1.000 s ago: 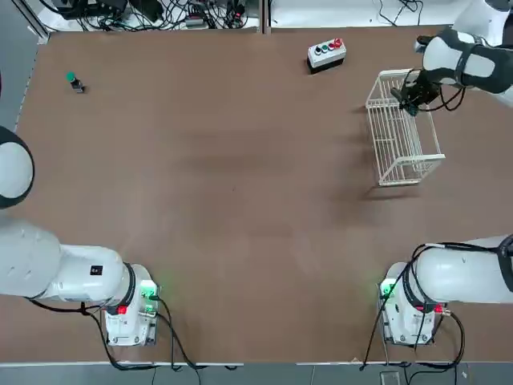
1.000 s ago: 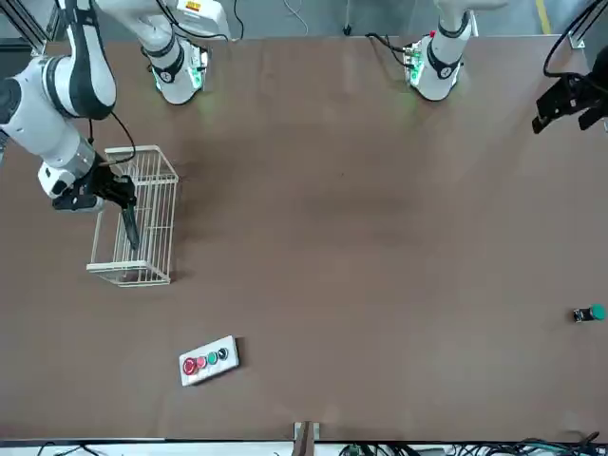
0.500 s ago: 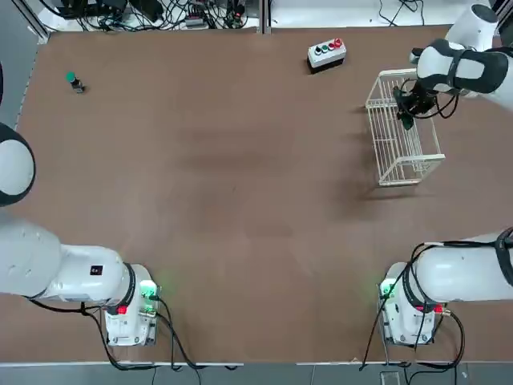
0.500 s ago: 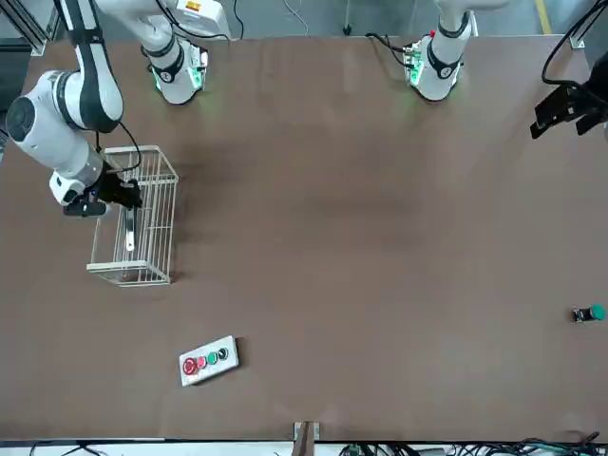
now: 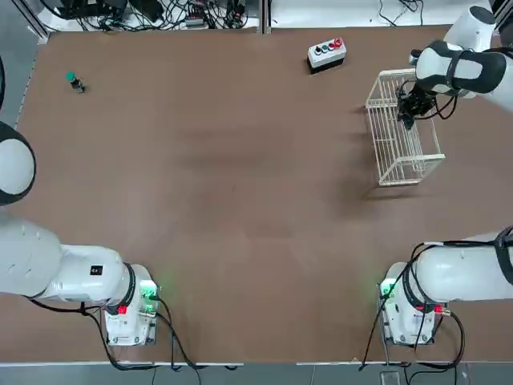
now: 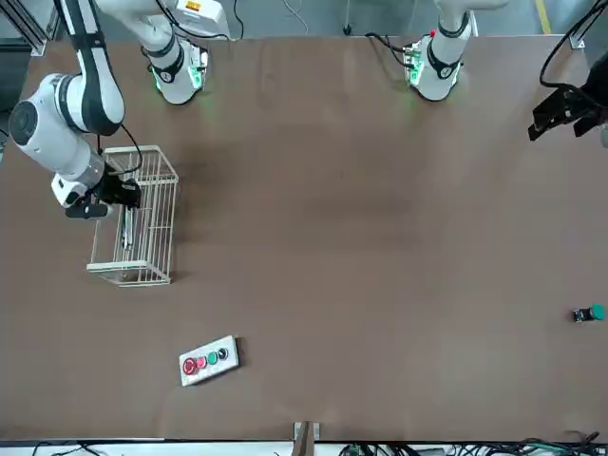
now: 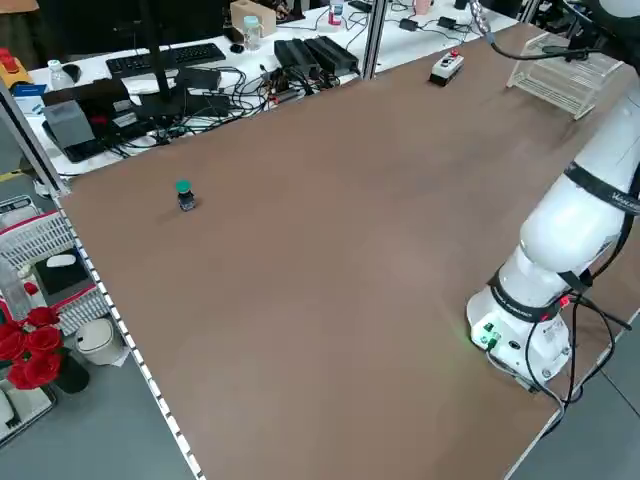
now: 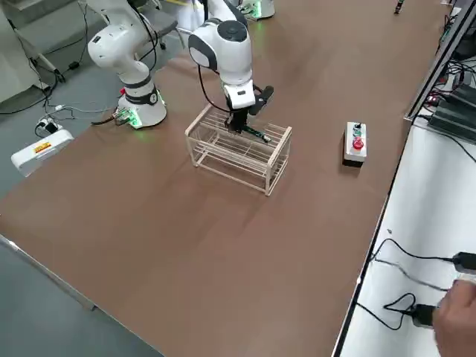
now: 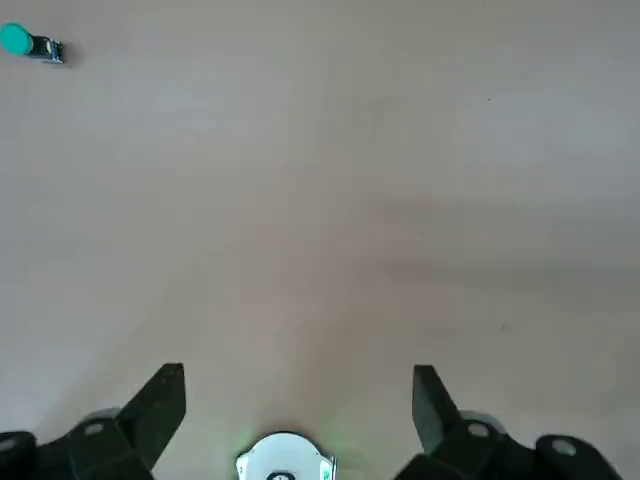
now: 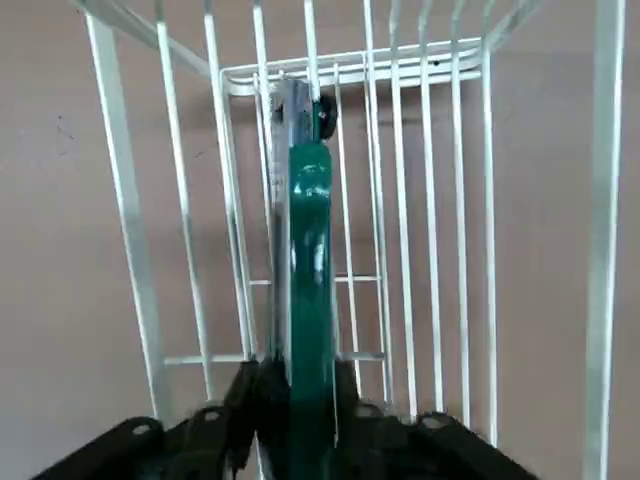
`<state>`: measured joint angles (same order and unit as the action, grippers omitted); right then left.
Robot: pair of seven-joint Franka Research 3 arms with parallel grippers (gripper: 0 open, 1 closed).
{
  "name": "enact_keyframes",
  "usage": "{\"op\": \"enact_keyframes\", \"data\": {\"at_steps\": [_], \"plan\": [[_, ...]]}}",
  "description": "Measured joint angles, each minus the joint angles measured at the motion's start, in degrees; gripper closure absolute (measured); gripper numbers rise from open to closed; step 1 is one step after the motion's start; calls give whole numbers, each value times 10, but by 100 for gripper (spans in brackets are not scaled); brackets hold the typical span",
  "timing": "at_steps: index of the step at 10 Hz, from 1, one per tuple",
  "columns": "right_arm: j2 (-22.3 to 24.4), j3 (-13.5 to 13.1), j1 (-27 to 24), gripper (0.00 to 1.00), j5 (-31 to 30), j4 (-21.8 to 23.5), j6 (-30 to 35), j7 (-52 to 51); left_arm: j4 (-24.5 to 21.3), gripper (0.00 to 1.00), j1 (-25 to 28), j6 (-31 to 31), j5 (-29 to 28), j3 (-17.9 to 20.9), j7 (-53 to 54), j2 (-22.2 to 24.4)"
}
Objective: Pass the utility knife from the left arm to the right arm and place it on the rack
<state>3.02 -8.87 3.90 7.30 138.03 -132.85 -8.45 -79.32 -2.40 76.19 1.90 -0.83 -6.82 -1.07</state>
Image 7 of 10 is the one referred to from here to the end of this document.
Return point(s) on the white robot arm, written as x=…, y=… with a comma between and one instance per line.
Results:
x=565, y=225

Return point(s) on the black computer monitor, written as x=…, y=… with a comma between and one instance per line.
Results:
x=90, y=25

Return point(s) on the clear plastic water bottle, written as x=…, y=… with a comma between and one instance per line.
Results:
x=252, y=32

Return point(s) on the aluminium frame post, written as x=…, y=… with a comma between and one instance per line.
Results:
x=35, y=150
x=375, y=40

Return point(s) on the small black round cap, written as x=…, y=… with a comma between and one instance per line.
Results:
x=236, y=48

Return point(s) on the white button control box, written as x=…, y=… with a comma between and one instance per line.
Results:
x=446, y=65

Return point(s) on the white computer mouse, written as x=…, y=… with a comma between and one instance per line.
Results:
x=61, y=260

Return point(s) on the black mouse pad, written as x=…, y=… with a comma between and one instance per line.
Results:
x=65, y=280

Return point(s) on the black vase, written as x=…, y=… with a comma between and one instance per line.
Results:
x=72, y=377

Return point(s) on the black desk power adapter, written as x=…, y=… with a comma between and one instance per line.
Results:
x=447, y=22
x=410, y=24

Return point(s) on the white plastic basket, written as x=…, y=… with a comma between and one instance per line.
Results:
x=30, y=240

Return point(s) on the red rose bouquet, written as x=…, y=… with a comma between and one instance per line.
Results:
x=35, y=360

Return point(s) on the black keyboard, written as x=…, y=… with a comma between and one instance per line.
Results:
x=195, y=54

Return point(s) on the white bottle red label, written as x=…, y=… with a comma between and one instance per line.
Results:
x=336, y=12

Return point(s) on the small white waste bin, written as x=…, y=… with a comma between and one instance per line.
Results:
x=97, y=342

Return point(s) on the black computer mouse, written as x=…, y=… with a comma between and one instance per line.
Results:
x=72, y=72

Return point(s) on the white tray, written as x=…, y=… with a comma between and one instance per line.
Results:
x=27, y=410

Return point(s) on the blue white carton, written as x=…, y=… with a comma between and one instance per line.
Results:
x=29, y=100

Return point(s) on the small clear bottle white cap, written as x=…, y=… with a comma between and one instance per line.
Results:
x=56, y=71

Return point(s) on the black monitor stand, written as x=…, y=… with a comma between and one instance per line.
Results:
x=157, y=65

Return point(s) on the black dock box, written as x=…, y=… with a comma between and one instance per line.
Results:
x=200, y=77

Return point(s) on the brown cardboard box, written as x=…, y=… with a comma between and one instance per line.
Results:
x=269, y=20

